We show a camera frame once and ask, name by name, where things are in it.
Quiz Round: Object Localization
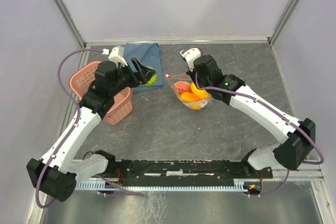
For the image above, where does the light blue cable duct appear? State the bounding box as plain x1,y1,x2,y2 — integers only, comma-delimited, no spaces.
76,179,249,190

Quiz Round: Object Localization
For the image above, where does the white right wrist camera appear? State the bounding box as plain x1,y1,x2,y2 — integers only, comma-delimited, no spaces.
180,46,203,71

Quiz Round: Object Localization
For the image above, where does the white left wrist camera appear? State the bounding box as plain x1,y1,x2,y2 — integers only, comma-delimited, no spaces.
108,46,128,68

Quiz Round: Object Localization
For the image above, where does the red watermelon slice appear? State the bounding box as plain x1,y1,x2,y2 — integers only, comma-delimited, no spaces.
174,81,192,94

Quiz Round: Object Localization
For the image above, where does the blue folded cloth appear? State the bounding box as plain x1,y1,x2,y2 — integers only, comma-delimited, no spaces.
123,43,163,93

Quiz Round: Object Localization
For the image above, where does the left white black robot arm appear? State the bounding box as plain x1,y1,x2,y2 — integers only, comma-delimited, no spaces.
26,58,156,202

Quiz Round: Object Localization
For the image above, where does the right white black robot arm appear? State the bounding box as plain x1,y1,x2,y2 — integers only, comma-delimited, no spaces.
183,53,316,177

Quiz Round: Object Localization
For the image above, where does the clear zip bag red zipper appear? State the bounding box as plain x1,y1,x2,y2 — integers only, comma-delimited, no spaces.
165,72,213,110

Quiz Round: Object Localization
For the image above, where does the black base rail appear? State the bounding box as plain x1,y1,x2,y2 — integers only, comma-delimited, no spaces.
101,159,273,187

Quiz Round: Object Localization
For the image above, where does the green custard apple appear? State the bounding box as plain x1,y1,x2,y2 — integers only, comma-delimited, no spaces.
144,66,157,87

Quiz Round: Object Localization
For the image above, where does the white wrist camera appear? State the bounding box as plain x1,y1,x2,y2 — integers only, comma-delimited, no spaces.
108,46,128,68
180,46,203,71

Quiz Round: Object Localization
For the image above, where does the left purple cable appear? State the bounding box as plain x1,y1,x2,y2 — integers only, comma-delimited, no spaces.
35,48,144,209

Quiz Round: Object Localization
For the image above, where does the orange mango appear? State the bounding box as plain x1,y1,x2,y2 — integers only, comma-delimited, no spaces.
180,92,200,102

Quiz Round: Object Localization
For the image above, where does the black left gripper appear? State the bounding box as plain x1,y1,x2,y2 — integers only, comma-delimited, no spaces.
110,57,156,95

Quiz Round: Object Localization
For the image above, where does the yellow lemon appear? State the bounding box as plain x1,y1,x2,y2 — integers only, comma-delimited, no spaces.
191,83,209,110

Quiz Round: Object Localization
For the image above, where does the pink plastic perforated basket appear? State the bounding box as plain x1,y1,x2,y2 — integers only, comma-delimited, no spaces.
69,61,133,125

